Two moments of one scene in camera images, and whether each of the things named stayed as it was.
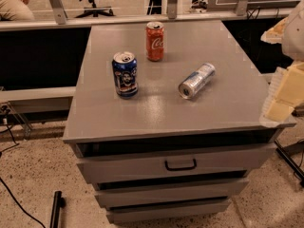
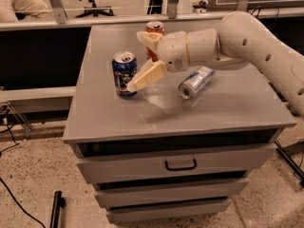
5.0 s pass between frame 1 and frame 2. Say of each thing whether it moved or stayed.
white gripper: moved
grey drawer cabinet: stayed
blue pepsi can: stayed
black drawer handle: stayed
